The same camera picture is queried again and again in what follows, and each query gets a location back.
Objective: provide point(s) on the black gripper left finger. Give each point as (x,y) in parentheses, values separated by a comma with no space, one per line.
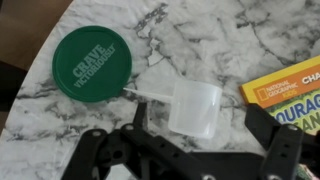
(93,151)

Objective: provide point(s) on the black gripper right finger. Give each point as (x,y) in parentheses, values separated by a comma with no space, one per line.
(281,150)

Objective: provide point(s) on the translucent white plastic scoop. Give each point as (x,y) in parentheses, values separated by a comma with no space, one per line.
(195,108)

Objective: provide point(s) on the yellow National Geographic kids book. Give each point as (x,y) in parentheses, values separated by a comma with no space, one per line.
(286,90)

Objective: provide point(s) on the round green plastic lid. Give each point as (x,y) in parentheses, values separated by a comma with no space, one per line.
(91,63)

